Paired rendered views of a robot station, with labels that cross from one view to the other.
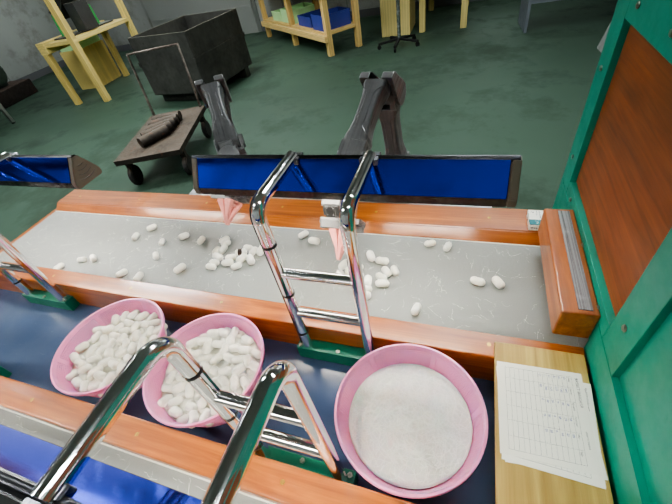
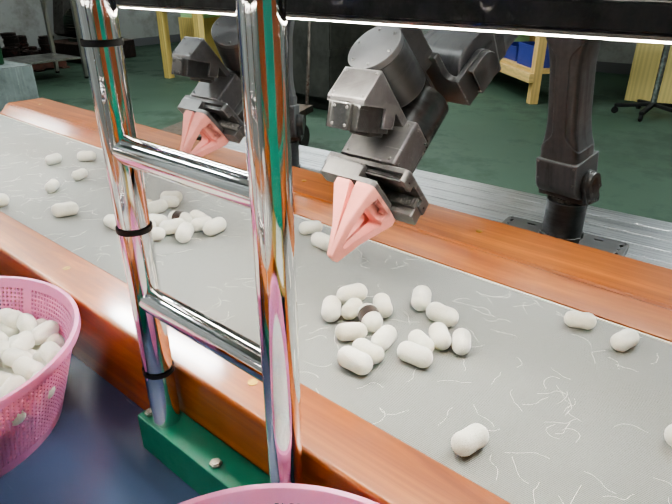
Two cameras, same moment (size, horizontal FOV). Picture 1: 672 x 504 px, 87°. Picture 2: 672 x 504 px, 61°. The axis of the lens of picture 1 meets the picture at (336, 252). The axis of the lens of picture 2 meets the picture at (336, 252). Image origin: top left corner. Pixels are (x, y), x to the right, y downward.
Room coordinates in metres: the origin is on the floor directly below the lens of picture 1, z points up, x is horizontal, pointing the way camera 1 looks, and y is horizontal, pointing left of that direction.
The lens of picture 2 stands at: (0.14, -0.13, 1.07)
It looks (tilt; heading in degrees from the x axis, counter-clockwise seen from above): 26 degrees down; 14
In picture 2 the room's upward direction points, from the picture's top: straight up
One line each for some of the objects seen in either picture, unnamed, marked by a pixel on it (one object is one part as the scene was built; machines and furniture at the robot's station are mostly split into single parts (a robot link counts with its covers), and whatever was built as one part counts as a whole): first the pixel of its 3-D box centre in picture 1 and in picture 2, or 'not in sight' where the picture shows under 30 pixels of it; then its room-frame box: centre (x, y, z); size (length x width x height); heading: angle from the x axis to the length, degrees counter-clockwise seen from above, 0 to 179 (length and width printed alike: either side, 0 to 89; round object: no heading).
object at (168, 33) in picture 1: (197, 57); (336, 54); (5.44, 1.23, 0.39); 1.14 x 0.97 x 0.79; 154
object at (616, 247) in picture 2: not in sight; (563, 219); (1.06, -0.28, 0.71); 0.20 x 0.07 x 0.08; 68
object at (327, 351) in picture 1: (335, 268); (282, 222); (0.52, 0.01, 0.90); 0.20 x 0.19 x 0.45; 64
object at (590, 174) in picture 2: not in sight; (569, 182); (1.05, -0.28, 0.77); 0.09 x 0.06 x 0.06; 55
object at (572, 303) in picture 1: (563, 265); not in sight; (0.45, -0.45, 0.83); 0.30 x 0.06 x 0.07; 154
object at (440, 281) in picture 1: (224, 258); (149, 223); (0.83, 0.34, 0.73); 1.81 x 0.30 x 0.02; 64
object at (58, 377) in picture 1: (119, 351); not in sight; (0.57, 0.59, 0.72); 0.27 x 0.27 x 0.10
